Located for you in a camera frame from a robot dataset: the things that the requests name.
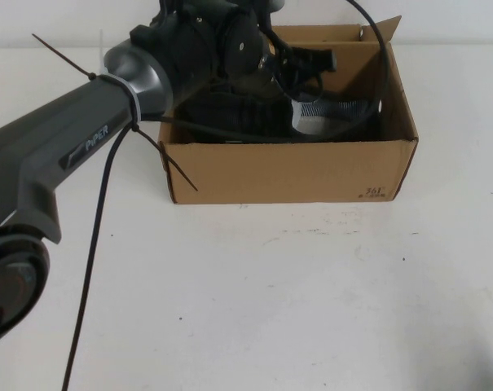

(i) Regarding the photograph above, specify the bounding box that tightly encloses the thick black cable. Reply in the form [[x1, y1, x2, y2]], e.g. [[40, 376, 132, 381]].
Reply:
[[61, 0, 396, 391]]

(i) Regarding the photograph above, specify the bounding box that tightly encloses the brown zip tie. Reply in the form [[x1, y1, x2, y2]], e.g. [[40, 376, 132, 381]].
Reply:
[[30, 33, 105, 81], [129, 123, 200, 193]]

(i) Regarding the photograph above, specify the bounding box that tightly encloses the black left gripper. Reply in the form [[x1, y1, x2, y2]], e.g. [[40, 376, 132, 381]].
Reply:
[[214, 9, 338, 89]]

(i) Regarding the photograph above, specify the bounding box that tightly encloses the brown cardboard shoe box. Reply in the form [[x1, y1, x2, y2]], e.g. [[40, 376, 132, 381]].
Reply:
[[157, 15, 420, 204]]

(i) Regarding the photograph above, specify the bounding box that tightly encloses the light grey zip tie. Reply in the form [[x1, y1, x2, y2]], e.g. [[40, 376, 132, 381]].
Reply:
[[98, 28, 143, 125]]

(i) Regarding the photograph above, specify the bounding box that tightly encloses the black knit sneaker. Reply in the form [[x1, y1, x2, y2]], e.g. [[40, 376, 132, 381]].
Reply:
[[174, 86, 382, 144], [366, 91, 390, 138]]

